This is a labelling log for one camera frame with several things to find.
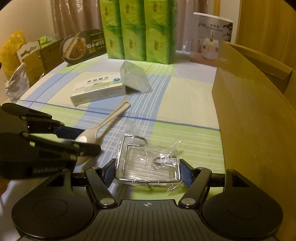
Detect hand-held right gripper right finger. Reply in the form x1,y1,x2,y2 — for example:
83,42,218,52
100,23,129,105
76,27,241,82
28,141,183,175
178,159,253,207

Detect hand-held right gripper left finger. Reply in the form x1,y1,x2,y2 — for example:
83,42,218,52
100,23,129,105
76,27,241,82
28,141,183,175
43,159,118,207

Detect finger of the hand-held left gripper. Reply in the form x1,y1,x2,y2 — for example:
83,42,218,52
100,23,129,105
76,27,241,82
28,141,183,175
1,103,80,141
22,133,102,160

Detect metal soap rack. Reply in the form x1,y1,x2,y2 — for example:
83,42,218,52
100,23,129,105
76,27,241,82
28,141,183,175
115,134,183,189

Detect beige plastic spoon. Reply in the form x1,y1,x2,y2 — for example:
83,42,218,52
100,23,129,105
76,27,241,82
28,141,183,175
74,101,131,165

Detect large cardboard box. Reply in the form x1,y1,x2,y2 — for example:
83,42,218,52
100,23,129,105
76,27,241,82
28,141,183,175
211,40,296,241

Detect desktop with checkered tablecloth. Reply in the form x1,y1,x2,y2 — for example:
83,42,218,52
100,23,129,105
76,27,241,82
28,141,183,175
0,50,226,202

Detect white flat medicine box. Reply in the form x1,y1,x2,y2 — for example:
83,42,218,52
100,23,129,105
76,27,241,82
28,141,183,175
70,71,126,106

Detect crumpled white plastic bag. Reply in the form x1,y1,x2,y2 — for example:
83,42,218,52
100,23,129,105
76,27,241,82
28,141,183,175
5,62,30,102

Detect cardboard box with white cards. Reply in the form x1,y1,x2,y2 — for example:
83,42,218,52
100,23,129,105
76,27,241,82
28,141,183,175
16,41,45,84

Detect low brown cardboard box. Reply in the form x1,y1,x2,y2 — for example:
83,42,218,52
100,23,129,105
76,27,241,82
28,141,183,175
38,43,64,72

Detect clear plastic box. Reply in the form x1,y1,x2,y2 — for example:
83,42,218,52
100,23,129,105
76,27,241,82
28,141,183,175
120,61,152,93

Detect dark oval noodle bowl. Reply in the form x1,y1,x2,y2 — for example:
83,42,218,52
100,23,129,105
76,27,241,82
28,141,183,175
60,29,108,64

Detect small green tissue packs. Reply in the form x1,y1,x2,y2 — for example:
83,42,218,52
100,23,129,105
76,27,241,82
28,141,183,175
38,34,60,46

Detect yellow plastic bag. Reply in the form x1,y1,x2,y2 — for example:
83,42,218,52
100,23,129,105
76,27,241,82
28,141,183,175
0,30,26,76

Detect brown curtain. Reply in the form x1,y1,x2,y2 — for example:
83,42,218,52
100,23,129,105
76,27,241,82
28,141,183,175
51,0,201,40

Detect stack of green tissue packs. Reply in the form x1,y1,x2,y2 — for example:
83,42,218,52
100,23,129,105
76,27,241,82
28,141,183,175
99,0,177,65

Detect white humidifier box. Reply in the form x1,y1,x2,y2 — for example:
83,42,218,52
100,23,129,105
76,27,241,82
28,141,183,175
190,12,234,67

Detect wooden door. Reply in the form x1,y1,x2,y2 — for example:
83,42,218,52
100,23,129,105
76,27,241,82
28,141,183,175
239,0,296,72

